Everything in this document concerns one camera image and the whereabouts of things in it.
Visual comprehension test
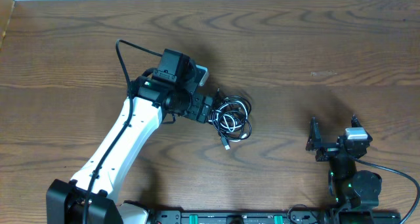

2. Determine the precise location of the black usb cable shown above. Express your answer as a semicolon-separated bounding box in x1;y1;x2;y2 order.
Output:
209;88;253;150

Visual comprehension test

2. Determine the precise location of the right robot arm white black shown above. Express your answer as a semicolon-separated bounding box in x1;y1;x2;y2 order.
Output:
306;116;382;223

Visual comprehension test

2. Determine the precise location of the white usb cable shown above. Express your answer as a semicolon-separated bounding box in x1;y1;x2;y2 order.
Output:
215;101;249;143

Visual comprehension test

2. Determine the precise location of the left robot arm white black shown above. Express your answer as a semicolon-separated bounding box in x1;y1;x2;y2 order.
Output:
46;49;213;223

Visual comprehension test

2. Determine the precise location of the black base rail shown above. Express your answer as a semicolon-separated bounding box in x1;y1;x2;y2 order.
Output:
148;210;400;224

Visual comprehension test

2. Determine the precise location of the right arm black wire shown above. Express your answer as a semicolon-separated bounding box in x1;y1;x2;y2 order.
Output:
349;154;420;224

